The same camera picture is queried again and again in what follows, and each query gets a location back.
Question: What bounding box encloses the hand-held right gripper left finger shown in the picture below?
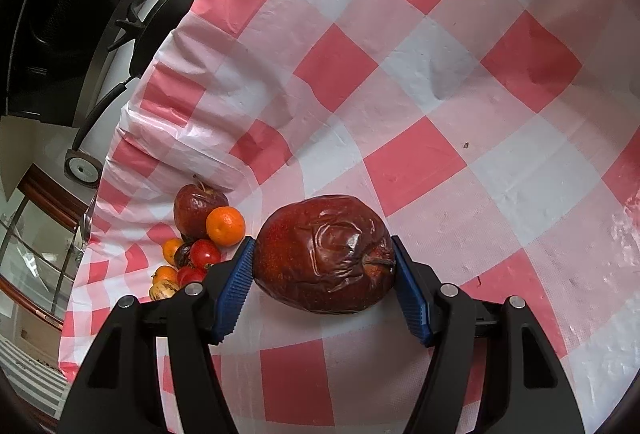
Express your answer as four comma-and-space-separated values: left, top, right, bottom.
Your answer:
55, 237, 258, 434

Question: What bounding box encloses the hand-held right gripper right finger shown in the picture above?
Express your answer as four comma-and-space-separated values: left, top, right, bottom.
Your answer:
391, 235, 586, 434

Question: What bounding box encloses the red tomato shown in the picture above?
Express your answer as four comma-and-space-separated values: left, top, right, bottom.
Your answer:
176, 265, 208, 287
189, 239, 222, 270

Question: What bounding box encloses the large wrinkled red apple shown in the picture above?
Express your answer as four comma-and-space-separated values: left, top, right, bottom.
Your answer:
252, 195, 398, 314

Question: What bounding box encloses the small dark red apple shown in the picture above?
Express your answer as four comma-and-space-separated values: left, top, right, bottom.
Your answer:
173, 177, 230, 240

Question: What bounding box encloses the orange tangerine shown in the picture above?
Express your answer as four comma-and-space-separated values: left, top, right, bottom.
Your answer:
206, 207, 247, 247

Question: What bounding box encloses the yellow striped fruit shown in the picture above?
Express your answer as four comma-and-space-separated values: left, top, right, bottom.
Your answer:
150, 281, 181, 302

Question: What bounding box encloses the small orange fruit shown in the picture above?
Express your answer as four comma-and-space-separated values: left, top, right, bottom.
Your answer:
161, 237, 185, 267
151, 265, 180, 286

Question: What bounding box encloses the red white checked tablecloth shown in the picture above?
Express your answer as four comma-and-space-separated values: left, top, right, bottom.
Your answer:
59, 0, 640, 434

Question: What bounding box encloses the wooden glass cabinet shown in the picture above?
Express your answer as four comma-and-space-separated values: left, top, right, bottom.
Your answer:
0, 164, 101, 330

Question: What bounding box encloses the black wok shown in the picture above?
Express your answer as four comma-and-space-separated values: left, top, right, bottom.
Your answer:
70, 0, 221, 152

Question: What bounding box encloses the wok lid with black knob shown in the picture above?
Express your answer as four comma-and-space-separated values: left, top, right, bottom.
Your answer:
106, 0, 201, 80

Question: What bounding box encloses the black range hood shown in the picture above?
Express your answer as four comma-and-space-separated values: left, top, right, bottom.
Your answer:
0, 0, 206, 127

